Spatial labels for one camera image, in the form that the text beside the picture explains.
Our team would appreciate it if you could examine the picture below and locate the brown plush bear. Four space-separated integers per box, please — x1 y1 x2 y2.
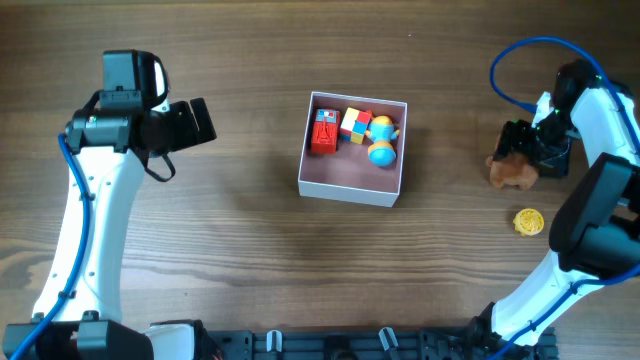
486 152 539 190

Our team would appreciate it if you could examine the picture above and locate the yellow round toy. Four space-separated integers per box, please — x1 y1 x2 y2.
513 208 545 236

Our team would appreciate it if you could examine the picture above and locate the red toy fire truck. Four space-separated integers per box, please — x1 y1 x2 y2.
310 109 341 155

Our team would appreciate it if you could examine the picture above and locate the blue orange toy figure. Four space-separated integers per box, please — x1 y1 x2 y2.
365 115 400 167

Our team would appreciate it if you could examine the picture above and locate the multicolour puzzle cube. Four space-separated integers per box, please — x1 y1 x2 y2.
339 107 373 144

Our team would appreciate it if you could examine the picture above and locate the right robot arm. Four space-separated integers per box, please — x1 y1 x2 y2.
465 59 639 359

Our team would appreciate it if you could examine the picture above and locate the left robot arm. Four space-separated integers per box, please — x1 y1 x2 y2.
3 50 223 359

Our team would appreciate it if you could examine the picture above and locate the pink open cardboard box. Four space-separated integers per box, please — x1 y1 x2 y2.
297 91 408 207

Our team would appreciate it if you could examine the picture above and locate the left blue cable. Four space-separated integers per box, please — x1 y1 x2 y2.
7 132 94 360

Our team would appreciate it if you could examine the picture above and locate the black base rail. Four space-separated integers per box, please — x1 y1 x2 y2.
199 327 559 360

